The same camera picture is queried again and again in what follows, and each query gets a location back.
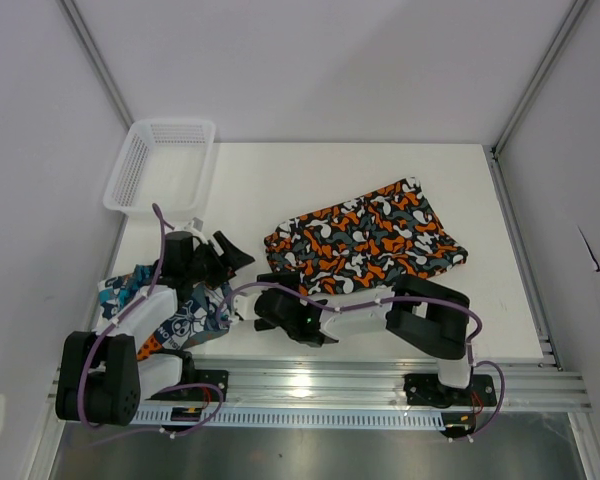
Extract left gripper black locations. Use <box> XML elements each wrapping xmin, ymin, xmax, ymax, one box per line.
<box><xmin>185</xmin><ymin>231</ymin><xmax>253</xmax><ymax>290</ymax></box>

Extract blue orange patterned shorts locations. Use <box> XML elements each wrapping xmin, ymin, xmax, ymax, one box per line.
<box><xmin>98</xmin><ymin>263</ymin><xmax>231</xmax><ymax>361</ymax></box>

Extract black orange camouflage shorts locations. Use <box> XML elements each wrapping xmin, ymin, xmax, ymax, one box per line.
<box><xmin>263</xmin><ymin>177</ymin><xmax>469</xmax><ymax>295</ymax></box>

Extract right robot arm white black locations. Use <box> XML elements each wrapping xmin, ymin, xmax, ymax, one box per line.
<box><xmin>241</xmin><ymin>275</ymin><xmax>473</xmax><ymax>404</ymax></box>

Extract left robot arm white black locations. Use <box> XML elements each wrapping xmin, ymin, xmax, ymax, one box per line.
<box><xmin>55</xmin><ymin>230</ymin><xmax>255</xmax><ymax>427</ymax></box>

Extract white plastic basket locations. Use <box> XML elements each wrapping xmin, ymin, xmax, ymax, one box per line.
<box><xmin>103</xmin><ymin>117</ymin><xmax>216</xmax><ymax>218</ymax></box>

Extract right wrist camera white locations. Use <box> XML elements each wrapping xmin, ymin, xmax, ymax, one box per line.
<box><xmin>229</xmin><ymin>293</ymin><xmax>259</xmax><ymax>322</ymax></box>

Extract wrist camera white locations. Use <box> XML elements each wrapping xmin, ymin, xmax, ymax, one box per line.
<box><xmin>182</xmin><ymin>217</ymin><xmax>206</xmax><ymax>242</ymax></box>
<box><xmin>229</xmin><ymin>293</ymin><xmax>259</xmax><ymax>322</ymax></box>

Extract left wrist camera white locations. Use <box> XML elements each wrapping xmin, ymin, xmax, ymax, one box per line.
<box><xmin>182</xmin><ymin>217</ymin><xmax>206</xmax><ymax>242</ymax></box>

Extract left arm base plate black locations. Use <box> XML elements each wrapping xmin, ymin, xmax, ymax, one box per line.
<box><xmin>150</xmin><ymin>369</ymin><xmax>230</xmax><ymax>403</ymax></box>

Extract white slotted cable duct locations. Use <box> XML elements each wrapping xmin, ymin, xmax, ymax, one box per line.
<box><xmin>131</xmin><ymin>406</ymin><xmax>469</xmax><ymax>431</ymax></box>

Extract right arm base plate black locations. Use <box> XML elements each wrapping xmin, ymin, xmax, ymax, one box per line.
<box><xmin>403</xmin><ymin>373</ymin><xmax>498</xmax><ymax>409</ymax></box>

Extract right side aluminium rail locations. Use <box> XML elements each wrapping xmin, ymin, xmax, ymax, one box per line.
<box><xmin>483</xmin><ymin>146</ymin><xmax>563</xmax><ymax>371</ymax></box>

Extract aluminium mounting rail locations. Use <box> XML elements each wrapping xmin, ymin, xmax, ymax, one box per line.
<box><xmin>47</xmin><ymin>357</ymin><xmax>592</xmax><ymax>412</ymax></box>

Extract left aluminium frame post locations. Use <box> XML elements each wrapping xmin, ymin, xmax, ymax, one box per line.
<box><xmin>56</xmin><ymin>0</ymin><xmax>134</xmax><ymax>130</ymax></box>

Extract aluminium frame post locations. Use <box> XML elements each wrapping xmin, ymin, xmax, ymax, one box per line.
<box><xmin>491</xmin><ymin>0</ymin><xmax>593</xmax><ymax>160</ymax></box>
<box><xmin>56</xmin><ymin>0</ymin><xmax>134</xmax><ymax>130</ymax></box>

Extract right aluminium frame post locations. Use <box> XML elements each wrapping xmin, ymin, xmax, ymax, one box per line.
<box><xmin>491</xmin><ymin>0</ymin><xmax>593</xmax><ymax>160</ymax></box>

